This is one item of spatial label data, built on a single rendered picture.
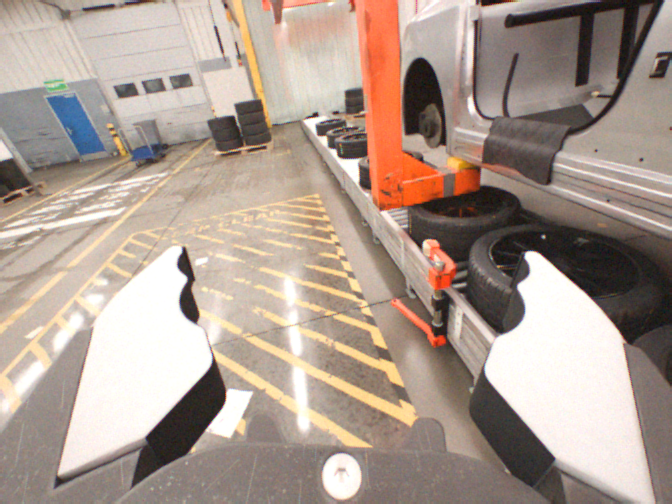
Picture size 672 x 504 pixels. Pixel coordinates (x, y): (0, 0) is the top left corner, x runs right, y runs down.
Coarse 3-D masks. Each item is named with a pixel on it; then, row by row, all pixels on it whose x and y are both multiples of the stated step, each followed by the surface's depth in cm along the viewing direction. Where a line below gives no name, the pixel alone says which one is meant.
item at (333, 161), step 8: (304, 120) 881; (312, 120) 854; (320, 120) 827; (304, 128) 782; (312, 128) 718; (312, 136) 606; (320, 144) 494; (320, 152) 524; (328, 152) 419; (328, 160) 438; (336, 160) 363; (344, 160) 407; (352, 160) 401; (336, 168) 377; (344, 168) 371; (352, 168) 365; (336, 176) 393; (352, 176) 343; (344, 184) 344; (344, 192) 371
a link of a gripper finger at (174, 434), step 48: (144, 288) 9; (96, 336) 7; (144, 336) 7; (192, 336) 7; (96, 384) 6; (144, 384) 6; (192, 384) 6; (96, 432) 5; (144, 432) 5; (192, 432) 6
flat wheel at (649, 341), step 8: (656, 328) 89; (664, 328) 87; (640, 336) 88; (648, 336) 86; (656, 336) 85; (664, 336) 85; (632, 344) 86; (640, 344) 84; (648, 344) 84; (656, 344) 83; (664, 344) 83; (648, 352) 82; (656, 352) 81; (664, 352) 81; (656, 360) 80; (664, 360) 79; (664, 368) 78; (664, 376) 76
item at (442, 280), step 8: (432, 240) 148; (424, 248) 148; (432, 248) 142; (432, 256) 144; (440, 256) 138; (448, 264) 130; (432, 272) 126; (448, 272) 124; (432, 280) 128; (440, 280) 125; (448, 280) 125; (440, 288) 127; (392, 304) 175; (400, 304) 172; (408, 312) 165; (416, 320) 159; (424, 328) 153; (432, 336) 146; (440, 336) 145; (432, 344) 147; (440, 344) 146
